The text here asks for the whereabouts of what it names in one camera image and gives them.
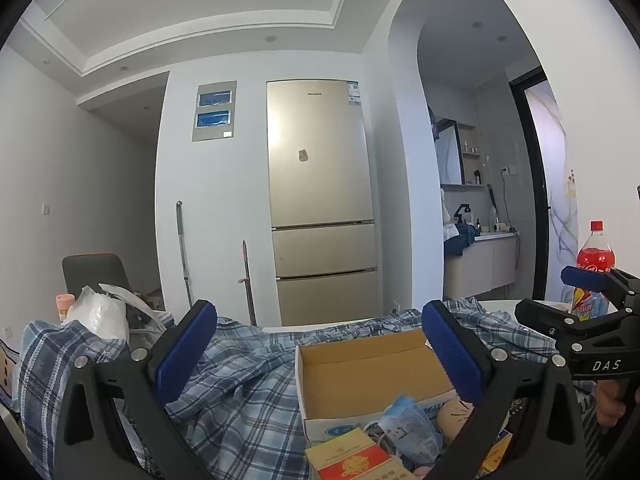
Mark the dark red broom handle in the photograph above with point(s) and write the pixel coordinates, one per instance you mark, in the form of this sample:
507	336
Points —
247	283

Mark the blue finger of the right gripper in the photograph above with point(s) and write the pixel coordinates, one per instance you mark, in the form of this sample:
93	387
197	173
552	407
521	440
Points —
593	281

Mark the white plastic bag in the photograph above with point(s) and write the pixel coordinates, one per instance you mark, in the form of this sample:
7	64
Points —
114	314

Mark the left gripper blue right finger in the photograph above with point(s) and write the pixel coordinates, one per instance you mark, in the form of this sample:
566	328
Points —
548	439

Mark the fridge magnet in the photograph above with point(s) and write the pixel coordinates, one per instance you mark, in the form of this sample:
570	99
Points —
302	155

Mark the red soda bottle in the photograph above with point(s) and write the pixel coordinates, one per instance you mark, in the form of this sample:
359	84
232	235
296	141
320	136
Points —
597	256

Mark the person's right hand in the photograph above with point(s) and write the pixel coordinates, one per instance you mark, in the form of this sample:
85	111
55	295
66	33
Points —
609	409

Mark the red gold cigarette pack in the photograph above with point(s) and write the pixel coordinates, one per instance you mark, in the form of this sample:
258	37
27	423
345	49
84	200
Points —
354	456

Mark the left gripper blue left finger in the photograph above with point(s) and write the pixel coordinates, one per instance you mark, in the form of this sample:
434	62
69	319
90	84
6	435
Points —
93	442

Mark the dark blue cloth on counter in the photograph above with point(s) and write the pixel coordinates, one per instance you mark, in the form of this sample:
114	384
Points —
458	237

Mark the grey chair back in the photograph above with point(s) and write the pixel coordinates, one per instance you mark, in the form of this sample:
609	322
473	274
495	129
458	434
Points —
93	270

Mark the grey mop handle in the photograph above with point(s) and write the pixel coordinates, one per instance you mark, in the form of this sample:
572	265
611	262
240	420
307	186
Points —
182	250

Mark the blue patterned snack packet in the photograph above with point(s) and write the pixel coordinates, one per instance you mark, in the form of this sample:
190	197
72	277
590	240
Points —
411	431

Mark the open cardboard box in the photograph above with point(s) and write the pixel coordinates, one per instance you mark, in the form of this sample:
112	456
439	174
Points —
350	383

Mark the bathroom mirror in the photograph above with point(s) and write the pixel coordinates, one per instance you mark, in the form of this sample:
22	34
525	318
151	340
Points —
448	155

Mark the beige round squishy bun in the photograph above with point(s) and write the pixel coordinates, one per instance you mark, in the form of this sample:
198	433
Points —
451	417

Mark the grey electrical wall panel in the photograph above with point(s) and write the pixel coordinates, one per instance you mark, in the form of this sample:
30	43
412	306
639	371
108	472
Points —
214	112

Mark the white bathroom vanity cabinet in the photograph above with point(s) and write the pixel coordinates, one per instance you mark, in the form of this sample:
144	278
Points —
488	264

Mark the gold refrigerator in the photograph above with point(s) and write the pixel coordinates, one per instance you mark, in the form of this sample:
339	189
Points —
322	216

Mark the blue plaid shirt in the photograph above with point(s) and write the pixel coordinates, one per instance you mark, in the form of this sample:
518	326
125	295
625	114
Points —
239	408

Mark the pink cup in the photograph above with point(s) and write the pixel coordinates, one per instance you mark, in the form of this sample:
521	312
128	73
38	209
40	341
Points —
63	303

